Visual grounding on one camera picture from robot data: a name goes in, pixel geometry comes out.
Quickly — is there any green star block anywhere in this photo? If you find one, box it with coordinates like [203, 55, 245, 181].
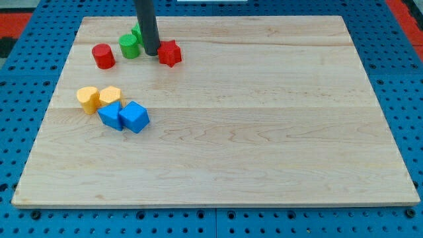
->
[131, 22, 143, 46]

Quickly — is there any blue cube block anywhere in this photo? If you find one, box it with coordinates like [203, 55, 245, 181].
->
[119, 101, 150, 134]

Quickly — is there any yellow heart block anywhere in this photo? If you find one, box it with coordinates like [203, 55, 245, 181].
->
[77, 86, 100, 115]

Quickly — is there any red star block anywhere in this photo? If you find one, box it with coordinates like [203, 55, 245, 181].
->
[157, 40, 182, 67]

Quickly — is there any red cylinder block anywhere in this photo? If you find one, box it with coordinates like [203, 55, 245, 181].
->
[92, 43, 116, 69]

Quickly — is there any blue triangle block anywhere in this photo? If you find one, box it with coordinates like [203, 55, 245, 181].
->
[97, 101, 123, 131]

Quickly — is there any yellow hexagon block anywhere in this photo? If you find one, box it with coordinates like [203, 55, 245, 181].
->
[99, 86, 126, 106]

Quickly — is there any light wooden board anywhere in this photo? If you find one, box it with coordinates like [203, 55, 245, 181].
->
[12, 16, 420, 209]

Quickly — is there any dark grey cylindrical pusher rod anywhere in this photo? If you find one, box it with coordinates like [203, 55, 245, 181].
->
[134, 0, 161, 56]

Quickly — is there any green cylinder block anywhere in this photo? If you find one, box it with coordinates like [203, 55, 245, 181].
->
[118, 34, 140, 59]

